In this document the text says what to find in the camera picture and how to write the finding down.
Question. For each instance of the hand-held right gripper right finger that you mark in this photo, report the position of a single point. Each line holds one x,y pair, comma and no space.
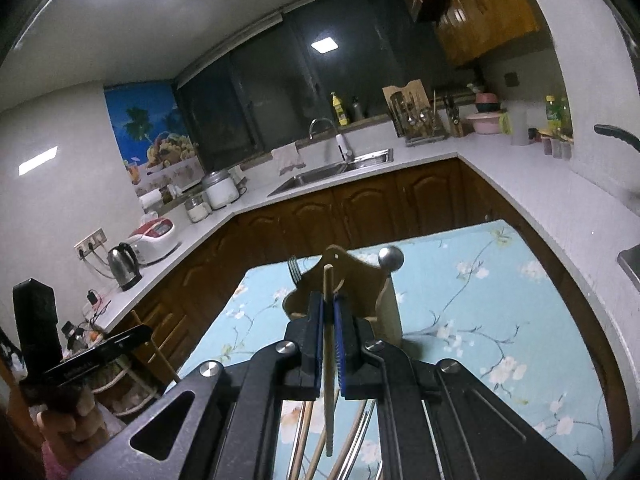
341,340

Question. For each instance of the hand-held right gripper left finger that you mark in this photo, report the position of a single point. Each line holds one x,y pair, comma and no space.
316,340

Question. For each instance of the wooden utensil holder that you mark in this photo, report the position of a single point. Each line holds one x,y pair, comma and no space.
360,285

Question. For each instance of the wooden chopstick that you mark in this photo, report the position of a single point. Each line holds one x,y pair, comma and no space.
330,425
300,440
350,435

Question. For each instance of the person's left hand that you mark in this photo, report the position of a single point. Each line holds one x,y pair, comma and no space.
75,425

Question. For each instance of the black plug adapter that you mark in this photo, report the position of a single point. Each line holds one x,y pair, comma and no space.
93,297

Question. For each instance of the metal fork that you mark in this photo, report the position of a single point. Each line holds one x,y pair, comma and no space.
295,272

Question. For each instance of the metal ladle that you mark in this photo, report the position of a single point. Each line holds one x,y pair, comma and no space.
391,258

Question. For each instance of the steel electric kettle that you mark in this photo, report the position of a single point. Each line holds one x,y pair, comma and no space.
125,267

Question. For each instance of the blue floral tablecloth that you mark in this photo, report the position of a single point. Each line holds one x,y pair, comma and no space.
450,300

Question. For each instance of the white storage rack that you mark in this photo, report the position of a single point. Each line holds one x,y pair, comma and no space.
155,345

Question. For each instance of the wooden lower cabinets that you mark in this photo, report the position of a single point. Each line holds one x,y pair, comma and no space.
320,215

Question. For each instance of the wooden cabinets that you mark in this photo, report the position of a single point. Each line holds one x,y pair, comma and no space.
320,215
480,15

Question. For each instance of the red white rice cooker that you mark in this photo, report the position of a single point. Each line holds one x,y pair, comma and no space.
155,245

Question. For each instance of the steel kitchen sink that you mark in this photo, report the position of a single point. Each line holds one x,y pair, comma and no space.
310,180

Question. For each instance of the white cooker metal lid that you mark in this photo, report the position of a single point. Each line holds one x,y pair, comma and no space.
220,195

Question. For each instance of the glass storage jar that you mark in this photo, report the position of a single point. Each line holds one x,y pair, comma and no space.
197,210

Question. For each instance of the pale dish cloth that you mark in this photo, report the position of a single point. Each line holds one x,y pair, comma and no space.
287,157

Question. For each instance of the metal kitchen faucet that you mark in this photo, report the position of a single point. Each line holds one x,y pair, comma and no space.
344,147

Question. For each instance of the metal utensil drying rack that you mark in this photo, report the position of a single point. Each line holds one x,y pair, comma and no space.
420,130

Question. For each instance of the yellow dish soap bottle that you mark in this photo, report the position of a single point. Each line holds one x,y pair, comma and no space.
341,112

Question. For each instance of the dark slim bottle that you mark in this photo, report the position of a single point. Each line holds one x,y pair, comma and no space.
356,109

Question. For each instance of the wooden knife block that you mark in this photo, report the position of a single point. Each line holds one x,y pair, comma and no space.
400,92

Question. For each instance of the dark kitchen window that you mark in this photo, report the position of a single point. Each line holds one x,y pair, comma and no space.
260,90

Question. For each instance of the pink plastic basin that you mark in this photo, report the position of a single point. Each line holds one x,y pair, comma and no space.
482,122

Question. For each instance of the yellow cleaning cloth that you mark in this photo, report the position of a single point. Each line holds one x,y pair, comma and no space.
506,122

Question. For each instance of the stacked dark bowls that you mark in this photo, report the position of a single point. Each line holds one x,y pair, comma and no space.
487,102

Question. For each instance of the translucent plastic container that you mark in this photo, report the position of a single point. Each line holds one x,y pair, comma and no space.
520,125

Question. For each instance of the small spice jar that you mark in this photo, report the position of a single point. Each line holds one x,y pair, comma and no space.
568,149
548,149
558,149

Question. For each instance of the gas stove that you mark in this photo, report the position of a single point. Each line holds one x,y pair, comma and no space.
630,265

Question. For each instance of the green bottle yellow cap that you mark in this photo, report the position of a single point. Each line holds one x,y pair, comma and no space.
553,115

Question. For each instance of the wooden upper cabinets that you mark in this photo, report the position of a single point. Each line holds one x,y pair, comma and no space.
480,15

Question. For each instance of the wall socket strip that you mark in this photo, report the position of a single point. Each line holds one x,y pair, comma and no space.
92,241

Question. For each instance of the tropical fruit wall poster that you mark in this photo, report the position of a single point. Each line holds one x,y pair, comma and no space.
145,125

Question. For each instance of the dark wall socket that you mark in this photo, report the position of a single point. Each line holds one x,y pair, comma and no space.
511,80

